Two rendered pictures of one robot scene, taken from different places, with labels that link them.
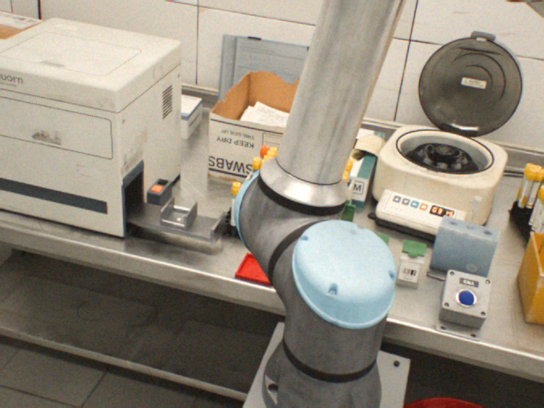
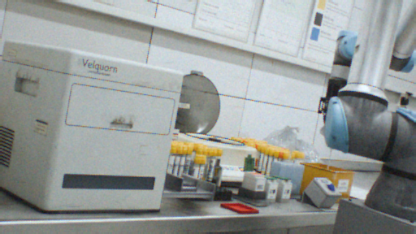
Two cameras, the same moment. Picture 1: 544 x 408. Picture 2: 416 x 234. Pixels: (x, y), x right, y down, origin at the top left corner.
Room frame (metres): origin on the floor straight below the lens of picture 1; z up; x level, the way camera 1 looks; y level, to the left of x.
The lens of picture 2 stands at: (0.35, 1.30, 1.15)
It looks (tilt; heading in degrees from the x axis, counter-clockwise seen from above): 3 degrees down; 301
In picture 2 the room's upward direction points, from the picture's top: 11 degrees clockwise
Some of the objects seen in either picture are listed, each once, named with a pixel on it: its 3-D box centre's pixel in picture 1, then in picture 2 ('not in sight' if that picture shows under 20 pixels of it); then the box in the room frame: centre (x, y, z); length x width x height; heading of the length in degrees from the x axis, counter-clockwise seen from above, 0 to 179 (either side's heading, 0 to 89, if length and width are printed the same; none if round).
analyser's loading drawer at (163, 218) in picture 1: (167, 214); (173, 186); (1.07, 0.18, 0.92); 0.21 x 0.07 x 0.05; 76
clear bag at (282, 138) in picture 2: not in sight; (279, 148); (1.31, -0.90, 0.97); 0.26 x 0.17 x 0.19; 90
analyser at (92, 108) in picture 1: (93, 125); (86, 126); (1.20, 0.35, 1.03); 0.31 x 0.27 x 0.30; 76
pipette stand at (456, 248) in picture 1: (463, 251); (285, 179); (1.03, -0.36, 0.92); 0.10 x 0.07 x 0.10; 68
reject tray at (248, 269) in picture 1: (258, 269); (240, 208); (0.98, 0.01, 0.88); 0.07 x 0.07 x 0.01; 76
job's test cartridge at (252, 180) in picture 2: not in sight; (253, 184); (1.02, -0.13, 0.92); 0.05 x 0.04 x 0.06; 167
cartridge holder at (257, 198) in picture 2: not in sight; (251, 195); (1.02, -0.13, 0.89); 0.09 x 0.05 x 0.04; 167
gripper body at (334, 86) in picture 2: not in sight; (336, 99); (0.97, -0.49, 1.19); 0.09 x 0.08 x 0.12; 81
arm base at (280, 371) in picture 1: (325, 365); (402, 191); (0.63, -0.09, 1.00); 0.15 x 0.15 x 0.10
